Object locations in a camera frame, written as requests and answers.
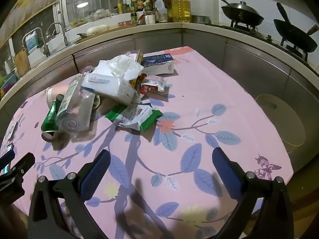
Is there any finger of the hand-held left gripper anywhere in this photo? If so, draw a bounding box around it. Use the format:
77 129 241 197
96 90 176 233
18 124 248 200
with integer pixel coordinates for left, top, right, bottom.
0 147 15 170
5 152 36 180

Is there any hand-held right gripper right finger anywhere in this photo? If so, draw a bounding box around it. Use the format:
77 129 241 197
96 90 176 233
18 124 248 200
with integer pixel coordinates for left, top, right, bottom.
212 147 294 239

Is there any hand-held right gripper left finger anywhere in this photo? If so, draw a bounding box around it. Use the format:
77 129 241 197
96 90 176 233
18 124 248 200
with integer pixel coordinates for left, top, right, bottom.
27 149 112 239

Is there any white round waste bin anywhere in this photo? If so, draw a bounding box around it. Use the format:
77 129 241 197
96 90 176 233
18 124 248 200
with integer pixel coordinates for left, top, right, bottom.
255 93 306 155

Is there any green drink can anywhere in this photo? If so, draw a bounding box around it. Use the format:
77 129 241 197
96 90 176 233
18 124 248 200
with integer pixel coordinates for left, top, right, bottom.
41 94 65 142

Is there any clear plastic bottle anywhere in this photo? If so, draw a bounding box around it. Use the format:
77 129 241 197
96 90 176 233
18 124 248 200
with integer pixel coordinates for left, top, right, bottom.
56 75 96 137

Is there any green and white wipes packet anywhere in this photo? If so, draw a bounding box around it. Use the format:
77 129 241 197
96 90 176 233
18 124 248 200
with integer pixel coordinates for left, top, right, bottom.
105 103 163 132

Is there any white cup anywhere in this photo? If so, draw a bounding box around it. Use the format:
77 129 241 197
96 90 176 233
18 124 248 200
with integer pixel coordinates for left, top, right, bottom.
45 87 66 107

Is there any pink floral tablecloth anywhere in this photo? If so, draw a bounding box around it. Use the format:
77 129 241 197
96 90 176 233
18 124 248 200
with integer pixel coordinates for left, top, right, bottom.
0 46 293 239

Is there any white tissue pack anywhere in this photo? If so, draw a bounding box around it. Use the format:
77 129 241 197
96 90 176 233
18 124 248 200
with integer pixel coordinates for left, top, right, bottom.
81 72 140 105

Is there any wooden cutting board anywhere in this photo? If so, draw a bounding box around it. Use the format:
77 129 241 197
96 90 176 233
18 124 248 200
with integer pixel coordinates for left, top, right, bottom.
14 47 31 76

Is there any red and white snack wrapper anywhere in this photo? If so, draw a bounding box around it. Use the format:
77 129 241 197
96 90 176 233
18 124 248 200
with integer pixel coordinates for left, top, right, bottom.
140 73 167 94

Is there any crumpled white tissue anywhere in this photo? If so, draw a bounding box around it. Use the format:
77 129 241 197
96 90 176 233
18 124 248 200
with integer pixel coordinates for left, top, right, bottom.
96 54 144 80

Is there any blue label detergent jug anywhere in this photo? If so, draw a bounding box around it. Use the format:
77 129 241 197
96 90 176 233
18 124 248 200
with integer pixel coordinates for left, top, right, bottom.
25 31 41 54

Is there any brown cardboard box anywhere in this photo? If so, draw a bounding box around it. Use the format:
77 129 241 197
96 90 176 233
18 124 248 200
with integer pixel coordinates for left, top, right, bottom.
130 50 144 63

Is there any blue and white box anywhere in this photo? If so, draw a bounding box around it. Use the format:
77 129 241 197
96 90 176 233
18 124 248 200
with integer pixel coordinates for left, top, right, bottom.
142 53 175 75

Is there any steel kitchen counter cabinet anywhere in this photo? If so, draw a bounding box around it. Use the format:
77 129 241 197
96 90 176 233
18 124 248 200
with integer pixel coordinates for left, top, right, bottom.
0 22 319 170

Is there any chrome kitchen faucet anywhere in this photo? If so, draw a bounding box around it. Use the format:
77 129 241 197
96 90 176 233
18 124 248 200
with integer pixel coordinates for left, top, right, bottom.
45 22 68 46

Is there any gas stove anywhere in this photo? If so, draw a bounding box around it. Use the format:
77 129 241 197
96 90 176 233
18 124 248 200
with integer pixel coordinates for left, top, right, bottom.
217 20 319 66

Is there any black wok with lid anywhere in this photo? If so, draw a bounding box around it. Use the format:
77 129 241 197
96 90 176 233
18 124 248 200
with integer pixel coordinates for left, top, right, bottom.
209 0 265 26

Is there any barred kitchen window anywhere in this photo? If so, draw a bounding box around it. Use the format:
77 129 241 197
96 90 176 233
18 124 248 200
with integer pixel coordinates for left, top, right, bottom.
58 0 135 23

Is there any yellow cooking oil bottle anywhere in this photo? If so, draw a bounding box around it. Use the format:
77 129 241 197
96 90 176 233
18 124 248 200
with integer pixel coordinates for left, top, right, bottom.
171 0 192 23

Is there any white plastic jug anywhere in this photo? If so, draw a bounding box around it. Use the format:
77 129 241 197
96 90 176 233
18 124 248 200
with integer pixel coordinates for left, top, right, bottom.
154 0 168 23

